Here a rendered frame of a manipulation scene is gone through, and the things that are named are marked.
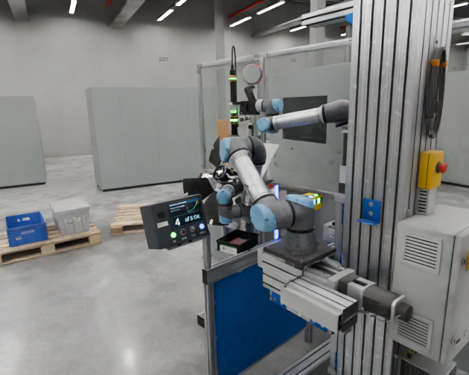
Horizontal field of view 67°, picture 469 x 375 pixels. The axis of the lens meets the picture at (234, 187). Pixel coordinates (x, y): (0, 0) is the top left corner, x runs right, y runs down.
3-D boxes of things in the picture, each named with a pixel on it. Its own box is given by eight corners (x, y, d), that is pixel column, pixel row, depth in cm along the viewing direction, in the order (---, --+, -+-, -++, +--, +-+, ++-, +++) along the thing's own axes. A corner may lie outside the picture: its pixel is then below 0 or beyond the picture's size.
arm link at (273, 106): (277, 114, 197) (277, 98, 195) (260, 114, 204) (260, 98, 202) (284, 113, 203) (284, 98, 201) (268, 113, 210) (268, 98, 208)
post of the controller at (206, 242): (208, 266, 178) (206, 229, 174) (211, 268, 176) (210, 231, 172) (203, 268, 176) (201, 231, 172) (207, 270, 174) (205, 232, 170)
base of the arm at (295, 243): (324, 248, 152) (324, 225, 150) (301, 257, 143) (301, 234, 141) (297, 238, 164) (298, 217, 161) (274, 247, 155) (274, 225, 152)
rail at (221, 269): (310, 236, 237) (310, 224, 235) (315, 237, 234) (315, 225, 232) (202, 283, 178) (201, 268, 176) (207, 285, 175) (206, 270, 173)
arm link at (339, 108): (351, 121, 170) (257, 137, 191) (353, 120, 180) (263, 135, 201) (348, 97, 169) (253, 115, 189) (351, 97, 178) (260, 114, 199)
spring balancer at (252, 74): (243, 85, 289) (242, 85, 282) (243, 65, 285) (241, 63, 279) (263, 84, 285) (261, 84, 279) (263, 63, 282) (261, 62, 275)
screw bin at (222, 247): (236, 239, 226) (235, 228, 225) (259, 244, 218) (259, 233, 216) (216, 251, 209) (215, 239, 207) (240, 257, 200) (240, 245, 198)
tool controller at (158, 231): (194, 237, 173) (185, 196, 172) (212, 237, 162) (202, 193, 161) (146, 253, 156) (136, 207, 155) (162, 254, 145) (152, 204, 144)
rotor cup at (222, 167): (225, 173, 248) (214, 164, 240) (241, 170, 239) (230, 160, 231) (219, 192, 241) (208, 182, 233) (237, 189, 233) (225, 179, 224)
